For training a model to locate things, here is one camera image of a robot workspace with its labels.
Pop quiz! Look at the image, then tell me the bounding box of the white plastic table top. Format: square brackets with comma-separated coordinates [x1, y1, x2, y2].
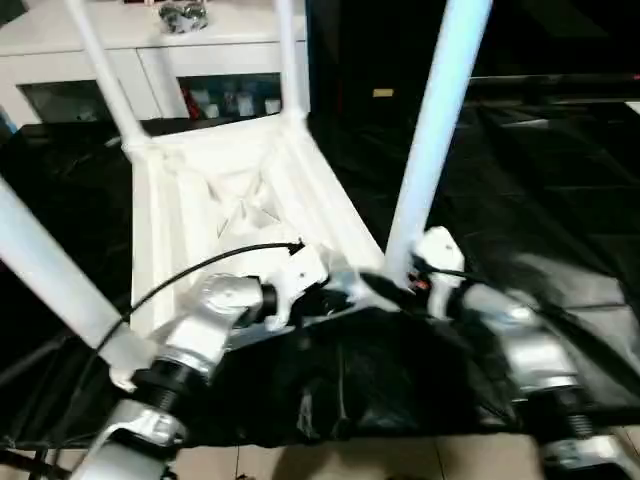
[97, 112, 402, 394]

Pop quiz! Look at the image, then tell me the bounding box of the black work mat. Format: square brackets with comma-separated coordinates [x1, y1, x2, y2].
[0, 97, 640, 449]

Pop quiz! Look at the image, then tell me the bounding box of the black low shelf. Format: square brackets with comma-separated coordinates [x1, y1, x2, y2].
[469, 73, 640, 105]

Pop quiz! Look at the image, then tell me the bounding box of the white cabinet with glass doors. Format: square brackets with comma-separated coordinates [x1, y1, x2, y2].
[0, 0, 312, 125]

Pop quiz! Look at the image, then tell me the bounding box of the clear bag of dark parts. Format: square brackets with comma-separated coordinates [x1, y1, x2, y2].
[158, 1, 209, 34]

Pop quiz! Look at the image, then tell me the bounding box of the black metal folding stand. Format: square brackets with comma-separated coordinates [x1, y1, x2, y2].
[0, 439, 66, 480]

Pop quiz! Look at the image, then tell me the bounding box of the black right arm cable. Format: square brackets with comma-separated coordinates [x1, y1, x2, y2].
[414, 264, 601, 351]

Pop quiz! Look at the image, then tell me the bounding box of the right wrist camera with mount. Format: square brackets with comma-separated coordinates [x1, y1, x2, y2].
[412, 225, 467, 319]

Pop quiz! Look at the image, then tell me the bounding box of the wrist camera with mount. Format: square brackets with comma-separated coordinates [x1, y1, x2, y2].
[262, 243, 332, 332]
[412, 225, 467, 319]

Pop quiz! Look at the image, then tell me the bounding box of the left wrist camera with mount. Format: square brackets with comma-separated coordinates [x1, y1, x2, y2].
[262, 243, 332, 332]

